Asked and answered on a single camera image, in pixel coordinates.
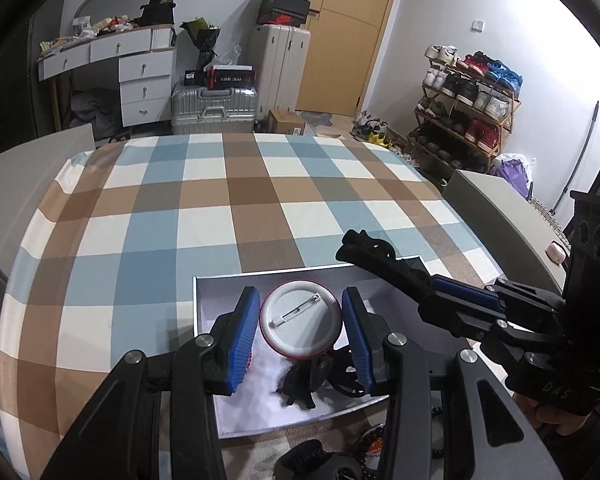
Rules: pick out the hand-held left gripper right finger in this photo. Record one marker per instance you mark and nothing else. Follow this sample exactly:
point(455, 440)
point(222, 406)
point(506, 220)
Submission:
point(357, 340)

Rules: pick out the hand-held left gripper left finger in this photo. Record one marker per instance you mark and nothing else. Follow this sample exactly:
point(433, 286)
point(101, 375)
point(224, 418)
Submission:
point(242, 340)

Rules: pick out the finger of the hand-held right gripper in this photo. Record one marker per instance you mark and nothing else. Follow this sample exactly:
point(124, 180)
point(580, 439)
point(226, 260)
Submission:
point(455, 317)
point(467, 290)

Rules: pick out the round pin badge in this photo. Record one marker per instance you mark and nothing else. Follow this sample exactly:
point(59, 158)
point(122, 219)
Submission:
point(305, 330)

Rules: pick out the white cardboard box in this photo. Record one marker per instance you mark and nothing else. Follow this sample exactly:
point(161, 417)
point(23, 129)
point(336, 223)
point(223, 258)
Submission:
point(260, 410)

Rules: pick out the black hair claw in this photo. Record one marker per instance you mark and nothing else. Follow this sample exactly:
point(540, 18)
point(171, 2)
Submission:
point(310, 460)
point(300, 385)

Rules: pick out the black bow hair clip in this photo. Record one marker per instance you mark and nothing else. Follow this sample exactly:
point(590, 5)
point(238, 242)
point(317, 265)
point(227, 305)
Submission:
point(380, 262)

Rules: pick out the person's right hand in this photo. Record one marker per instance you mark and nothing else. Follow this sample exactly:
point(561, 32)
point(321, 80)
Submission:
point(555, 420)

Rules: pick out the grey upholstered bench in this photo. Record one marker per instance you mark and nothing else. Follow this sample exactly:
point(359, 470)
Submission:
point(25, 170)
point(500, 210)

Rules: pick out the pink earbud case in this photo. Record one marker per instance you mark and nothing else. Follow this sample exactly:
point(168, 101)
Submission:
point(556, 252)

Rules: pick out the small orange round badge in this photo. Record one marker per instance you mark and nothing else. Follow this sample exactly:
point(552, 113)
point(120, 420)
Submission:
point(372, 445)

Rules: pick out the purple bag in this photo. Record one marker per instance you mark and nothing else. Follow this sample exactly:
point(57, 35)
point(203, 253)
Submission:
point(515, 172)

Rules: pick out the long black stick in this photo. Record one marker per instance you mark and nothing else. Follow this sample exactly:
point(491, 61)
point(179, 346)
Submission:
point(582, 150)

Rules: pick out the pile of floor shoes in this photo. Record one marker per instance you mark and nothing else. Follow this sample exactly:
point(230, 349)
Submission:
point(375, 130)

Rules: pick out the wooden shoe rack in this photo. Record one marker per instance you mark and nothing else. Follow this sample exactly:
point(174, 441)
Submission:
point(510, 110)

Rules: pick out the shoe rack with shoes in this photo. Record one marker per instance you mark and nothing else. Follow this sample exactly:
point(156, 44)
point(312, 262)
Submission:
point(465, 90)

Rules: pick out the small cardboard box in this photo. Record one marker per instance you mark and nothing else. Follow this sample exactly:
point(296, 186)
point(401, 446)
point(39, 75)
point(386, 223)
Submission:
point(285, 122)

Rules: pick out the silver hard suitcase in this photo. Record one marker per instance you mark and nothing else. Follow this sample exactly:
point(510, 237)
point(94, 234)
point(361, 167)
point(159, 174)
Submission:
point(215, 110)

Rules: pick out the black and red box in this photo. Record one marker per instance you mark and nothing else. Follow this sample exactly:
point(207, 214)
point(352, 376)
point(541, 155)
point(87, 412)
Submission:
point(230, 77)

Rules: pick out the small black box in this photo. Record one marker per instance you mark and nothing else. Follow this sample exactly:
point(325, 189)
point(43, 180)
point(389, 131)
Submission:
point(194, 79)

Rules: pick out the white upright suitcase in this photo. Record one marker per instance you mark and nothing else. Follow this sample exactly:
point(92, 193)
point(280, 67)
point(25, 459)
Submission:
point(280, 70)

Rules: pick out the grey clothes pile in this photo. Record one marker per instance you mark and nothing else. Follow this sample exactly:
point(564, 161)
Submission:
point(95, 110)

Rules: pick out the wooden door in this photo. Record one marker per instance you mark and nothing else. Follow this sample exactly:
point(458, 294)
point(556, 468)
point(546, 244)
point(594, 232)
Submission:
point(350, 35)

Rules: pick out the white desk with drawers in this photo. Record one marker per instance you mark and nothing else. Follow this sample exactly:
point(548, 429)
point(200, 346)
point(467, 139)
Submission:
point(145, 75)

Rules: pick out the dark wrapped bouquet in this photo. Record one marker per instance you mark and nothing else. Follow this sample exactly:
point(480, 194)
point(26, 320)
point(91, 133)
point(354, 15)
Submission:
point(202, 35)

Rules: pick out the black shoe box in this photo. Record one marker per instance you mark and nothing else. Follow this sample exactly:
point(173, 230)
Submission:
point(282, 12)

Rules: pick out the black bag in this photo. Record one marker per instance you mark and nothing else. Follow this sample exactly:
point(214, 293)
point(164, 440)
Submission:
point(160, 7)

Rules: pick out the desk clutter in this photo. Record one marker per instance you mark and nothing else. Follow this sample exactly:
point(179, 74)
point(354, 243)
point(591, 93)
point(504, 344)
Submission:
point(90, 30)

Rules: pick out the white light switch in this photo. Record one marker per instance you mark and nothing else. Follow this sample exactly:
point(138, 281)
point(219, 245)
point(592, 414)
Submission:
point(478, 25)

